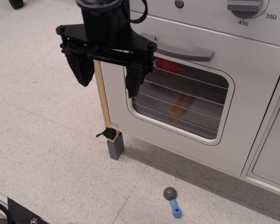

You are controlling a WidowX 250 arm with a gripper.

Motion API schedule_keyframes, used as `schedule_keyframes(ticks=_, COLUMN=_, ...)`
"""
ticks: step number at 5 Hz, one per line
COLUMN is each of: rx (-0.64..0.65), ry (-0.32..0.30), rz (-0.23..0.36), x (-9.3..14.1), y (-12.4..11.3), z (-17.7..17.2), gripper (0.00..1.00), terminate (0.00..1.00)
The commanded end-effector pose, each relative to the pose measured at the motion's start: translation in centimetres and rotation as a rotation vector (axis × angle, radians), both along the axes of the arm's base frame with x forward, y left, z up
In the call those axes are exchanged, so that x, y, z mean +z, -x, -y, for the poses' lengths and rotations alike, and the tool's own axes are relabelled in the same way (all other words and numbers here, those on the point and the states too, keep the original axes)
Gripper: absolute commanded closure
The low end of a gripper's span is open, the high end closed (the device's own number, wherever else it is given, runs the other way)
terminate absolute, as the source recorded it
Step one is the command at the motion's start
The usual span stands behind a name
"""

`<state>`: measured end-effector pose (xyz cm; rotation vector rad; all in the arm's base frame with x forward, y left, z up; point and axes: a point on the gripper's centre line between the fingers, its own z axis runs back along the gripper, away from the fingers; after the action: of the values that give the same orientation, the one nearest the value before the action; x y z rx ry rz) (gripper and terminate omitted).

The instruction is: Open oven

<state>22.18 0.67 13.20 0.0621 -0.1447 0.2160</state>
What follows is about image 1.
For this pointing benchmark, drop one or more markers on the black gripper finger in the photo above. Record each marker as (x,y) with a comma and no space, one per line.
(81,66)
(134,78)

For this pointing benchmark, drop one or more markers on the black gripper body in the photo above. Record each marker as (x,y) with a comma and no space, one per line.
(106,34)

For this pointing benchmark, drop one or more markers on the grey oven door handle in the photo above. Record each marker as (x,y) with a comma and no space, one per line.
(197,54)

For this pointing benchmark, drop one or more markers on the white oven door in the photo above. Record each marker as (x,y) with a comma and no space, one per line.
(206,98)

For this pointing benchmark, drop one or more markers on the grey round oven button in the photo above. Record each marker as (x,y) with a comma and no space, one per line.
(179,3)

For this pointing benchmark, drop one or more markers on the wooden cabinet leg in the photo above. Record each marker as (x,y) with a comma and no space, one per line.
(101,92)

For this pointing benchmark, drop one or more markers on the red ketchup bottle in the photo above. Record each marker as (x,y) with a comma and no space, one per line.
(169,66)

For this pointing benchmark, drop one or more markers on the toy bread loaf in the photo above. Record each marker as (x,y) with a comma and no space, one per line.
(181,105)

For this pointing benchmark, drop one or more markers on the black tape piece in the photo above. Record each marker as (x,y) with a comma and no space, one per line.
(109,133)

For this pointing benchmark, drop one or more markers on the grey leg foot cap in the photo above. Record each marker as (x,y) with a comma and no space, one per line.
(116,148)

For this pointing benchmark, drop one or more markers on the white toy kitchen cabinet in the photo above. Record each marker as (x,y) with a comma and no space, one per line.
(213,15)

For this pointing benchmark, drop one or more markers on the black wheel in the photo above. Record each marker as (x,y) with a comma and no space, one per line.
(16,4)

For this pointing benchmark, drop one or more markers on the blue grey toy scoop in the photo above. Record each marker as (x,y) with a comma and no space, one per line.
(170,194)

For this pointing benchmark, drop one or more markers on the grey temperature knob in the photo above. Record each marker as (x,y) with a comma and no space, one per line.
(245,9)

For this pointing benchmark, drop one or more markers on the white cabinet drawer door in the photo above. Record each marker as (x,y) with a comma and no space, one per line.
(264,169)

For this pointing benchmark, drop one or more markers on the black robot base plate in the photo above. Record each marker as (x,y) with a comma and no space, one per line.
(21,215)

